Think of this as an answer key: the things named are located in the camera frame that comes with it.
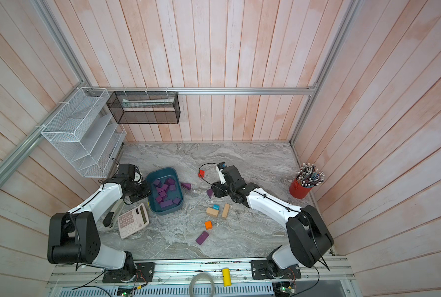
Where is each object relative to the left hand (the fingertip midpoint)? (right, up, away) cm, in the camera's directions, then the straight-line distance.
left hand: (152, 193), depth 90 cm
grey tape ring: (+25, -28, -19) cm, 43 cm away
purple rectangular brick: (+1, +5, +5) cm, 7 cm away
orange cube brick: (+28, -14, -4) cm, 32 cm away
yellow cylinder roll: (+36, -29, -19) cm, 50 cm away
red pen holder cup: (+76, +9, -4) cm, 76 cm away
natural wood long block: (+36, -9, -1) cm, 38 cm away
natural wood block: (+30, -9, -2) cm, 31 cm away
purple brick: (+17, +3, +8) cm, 19 cm away
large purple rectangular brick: (+25, -19, -8) cm, 33 cm away
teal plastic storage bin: (+7, -1, +2) cm, 7 cm away
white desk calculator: (-8, -12, -4) cm, 15 cm away
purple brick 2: (+3, -3, 0) cm, 4 cm away
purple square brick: (+9, +2, +5) cm, 11 cm away
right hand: (+32, +5, -2) cm, 33 cm away
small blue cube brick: (+32, -7, 0) cm, 33 cm away
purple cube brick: (+12, -4, +1) cm, 13 cm away
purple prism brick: (+29, -1, +8) cm, 30 cm away
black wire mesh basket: (-9, +47, +15) cm, 50 cm away
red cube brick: (+23, +9, +15) cm, 29 cm away
